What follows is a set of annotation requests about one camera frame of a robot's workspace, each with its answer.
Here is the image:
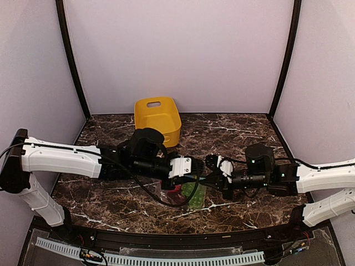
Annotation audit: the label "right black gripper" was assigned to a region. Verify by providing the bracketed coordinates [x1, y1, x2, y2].
[199, 168, 270, 200]

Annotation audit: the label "clear zip top bag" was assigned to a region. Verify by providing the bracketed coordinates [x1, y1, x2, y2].
[154, 175, 206, 210]

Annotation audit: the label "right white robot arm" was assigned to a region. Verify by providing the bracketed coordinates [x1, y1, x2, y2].
[202, 143, 354, 241]

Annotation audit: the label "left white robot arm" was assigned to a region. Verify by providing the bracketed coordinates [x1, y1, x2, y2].
[1, 128, 193, 242]

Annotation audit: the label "red fake apple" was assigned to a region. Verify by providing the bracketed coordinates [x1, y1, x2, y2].
[168, 185, 182, 195]

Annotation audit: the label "green fake grapes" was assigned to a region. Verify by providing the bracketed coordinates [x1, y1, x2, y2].
[181, 183, 206, 209]

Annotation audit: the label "yellow plastic bin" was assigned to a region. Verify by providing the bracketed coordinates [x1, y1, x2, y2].
[134, 96, 182, 148]

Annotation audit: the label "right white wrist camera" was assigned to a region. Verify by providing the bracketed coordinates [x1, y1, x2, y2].
[205, 155, 234, 178]

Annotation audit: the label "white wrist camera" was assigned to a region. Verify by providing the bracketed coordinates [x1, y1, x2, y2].
[205, 155, 234, 178]
[169, 156, 192, 178]

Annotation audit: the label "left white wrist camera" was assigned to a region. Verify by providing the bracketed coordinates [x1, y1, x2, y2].
[169, 156, 192, 178]

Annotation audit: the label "black front rail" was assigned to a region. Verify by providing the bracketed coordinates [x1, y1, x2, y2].
[51, 224, 304, 250]

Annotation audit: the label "white slotted cable duct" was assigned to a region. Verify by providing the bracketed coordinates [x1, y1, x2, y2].
[35, 237, 265, 266]

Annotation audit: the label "right black frame post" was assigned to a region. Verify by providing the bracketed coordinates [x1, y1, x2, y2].
[268, 0, 302, 120]

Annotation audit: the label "black frame post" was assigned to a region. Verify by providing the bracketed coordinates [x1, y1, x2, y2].
[55, 0, 91, 120]
[268, 0, 302, 120]

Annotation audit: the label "left black frame post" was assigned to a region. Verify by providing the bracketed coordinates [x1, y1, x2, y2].
[55, 0, 91, 120]

